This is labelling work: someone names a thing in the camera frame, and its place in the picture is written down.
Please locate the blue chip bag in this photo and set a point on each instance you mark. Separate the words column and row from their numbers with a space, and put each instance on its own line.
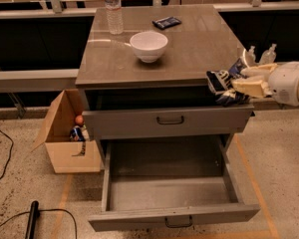
column 220, row 84

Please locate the blue can in box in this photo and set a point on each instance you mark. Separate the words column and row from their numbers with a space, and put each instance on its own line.
column 76, row 134

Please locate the clear sanitizer pump bottle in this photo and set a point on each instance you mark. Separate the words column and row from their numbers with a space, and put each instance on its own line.
column 268, row 56

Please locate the grey drawer cabinet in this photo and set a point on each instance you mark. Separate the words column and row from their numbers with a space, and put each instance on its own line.
column 112, row 78

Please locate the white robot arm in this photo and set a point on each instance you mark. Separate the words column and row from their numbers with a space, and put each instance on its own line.
column 281, row 82

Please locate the black cylindrical floor object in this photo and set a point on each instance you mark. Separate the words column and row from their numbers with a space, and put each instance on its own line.
column 32, row 219

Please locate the closed top drawer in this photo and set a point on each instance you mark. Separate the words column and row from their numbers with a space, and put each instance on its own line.
column 166, row 122

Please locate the open middle drawer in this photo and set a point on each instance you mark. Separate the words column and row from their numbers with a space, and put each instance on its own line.
column 172, row 182

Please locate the clear plastic water bottle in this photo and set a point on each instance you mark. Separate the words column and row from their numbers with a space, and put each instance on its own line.
column 114, row 16

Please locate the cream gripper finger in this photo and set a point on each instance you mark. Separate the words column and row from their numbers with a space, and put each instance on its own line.
column 255, row 87
column 262, row 70

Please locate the grey metal railing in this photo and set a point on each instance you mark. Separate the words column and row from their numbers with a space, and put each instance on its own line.
column 50, row 80

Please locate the cardboard box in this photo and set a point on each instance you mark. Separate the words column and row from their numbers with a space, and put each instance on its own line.
column 65, row 155

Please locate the orange ball in box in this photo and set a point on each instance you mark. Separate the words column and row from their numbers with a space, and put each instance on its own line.
column 79, row 120

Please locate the small dark blue snack packet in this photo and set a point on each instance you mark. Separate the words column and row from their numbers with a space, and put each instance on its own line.
column 167, row 22

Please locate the white ceramic bowl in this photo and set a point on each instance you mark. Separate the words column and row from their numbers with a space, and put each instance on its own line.
column 148, row 46

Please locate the small clear pump bottle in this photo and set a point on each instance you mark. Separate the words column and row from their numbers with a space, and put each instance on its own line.
column 252, row 56

